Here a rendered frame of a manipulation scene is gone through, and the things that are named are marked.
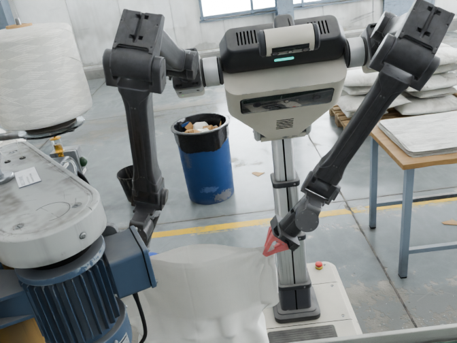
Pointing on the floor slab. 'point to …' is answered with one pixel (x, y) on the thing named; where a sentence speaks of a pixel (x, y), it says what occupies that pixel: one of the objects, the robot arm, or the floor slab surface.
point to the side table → (378, 138)
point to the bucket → (125, 177)
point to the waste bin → (205, 158)
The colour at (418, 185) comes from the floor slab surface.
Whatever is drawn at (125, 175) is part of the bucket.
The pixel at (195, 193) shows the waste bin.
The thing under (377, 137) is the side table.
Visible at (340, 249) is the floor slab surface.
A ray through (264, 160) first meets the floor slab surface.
